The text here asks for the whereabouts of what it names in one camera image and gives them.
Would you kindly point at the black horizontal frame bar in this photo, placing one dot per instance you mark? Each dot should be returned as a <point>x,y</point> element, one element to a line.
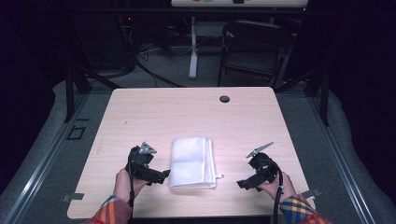
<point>155,11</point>

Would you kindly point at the dark round table grommet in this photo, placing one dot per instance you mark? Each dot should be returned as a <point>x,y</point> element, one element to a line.
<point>224,99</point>

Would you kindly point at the light far desk top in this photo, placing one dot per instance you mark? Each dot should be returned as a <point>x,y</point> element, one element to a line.
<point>264,3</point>

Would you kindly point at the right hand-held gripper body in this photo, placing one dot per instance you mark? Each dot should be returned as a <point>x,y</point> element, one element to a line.
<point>263,166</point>

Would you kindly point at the white towel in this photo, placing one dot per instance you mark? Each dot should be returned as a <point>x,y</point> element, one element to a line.
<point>191,161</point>

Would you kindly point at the aluminium floor rail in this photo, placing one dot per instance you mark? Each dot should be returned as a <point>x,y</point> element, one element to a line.
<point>40,168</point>
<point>342,161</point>

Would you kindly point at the black folding chair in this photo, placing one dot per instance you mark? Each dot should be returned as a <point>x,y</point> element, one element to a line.
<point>255,46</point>

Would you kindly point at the white desk leg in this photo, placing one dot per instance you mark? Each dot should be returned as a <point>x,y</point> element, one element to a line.
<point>193,56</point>

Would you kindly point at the person's right hand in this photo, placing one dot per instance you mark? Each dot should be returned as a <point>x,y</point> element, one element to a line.
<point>281,186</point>

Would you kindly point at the black metal stand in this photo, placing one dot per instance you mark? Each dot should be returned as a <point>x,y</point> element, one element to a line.
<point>70,93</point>
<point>324,99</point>

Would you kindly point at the person's left hand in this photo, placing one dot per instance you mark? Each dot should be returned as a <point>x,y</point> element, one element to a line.
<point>124,186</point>

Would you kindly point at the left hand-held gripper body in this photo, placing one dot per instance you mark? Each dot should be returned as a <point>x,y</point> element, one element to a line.
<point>140,161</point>

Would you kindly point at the grey table bracket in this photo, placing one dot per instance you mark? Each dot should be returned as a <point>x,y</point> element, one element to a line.
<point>73,196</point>
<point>311,193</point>

